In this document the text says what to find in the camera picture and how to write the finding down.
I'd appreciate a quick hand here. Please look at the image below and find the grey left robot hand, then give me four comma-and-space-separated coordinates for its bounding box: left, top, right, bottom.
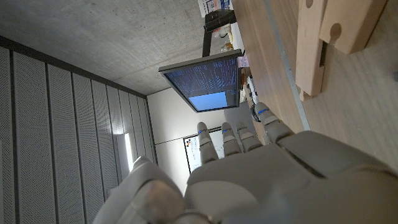
92, 101, 398, 224

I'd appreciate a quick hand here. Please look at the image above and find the long wooden toy track piece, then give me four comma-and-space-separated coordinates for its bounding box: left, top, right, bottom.
294, 0, 328, 102

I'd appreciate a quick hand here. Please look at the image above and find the short wooden toy track piece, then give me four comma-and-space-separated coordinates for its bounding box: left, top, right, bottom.
318, 0, 389, 55

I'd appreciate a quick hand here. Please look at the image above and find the whiteboard with writing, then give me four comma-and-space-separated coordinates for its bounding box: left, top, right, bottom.
183, 126, 226, 174

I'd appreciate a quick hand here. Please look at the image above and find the white game controller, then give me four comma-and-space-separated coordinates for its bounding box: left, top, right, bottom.
246, 75, 260, 105

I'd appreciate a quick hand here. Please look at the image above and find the black computer monitor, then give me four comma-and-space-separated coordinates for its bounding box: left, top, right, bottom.
158, 49, 243, 114

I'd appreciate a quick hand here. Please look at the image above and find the long ceiling light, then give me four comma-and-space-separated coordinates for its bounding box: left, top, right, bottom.
113, 133, 135, 182

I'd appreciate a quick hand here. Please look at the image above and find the white wipes canister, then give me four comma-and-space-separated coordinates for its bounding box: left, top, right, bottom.
197, 0, 233, 18

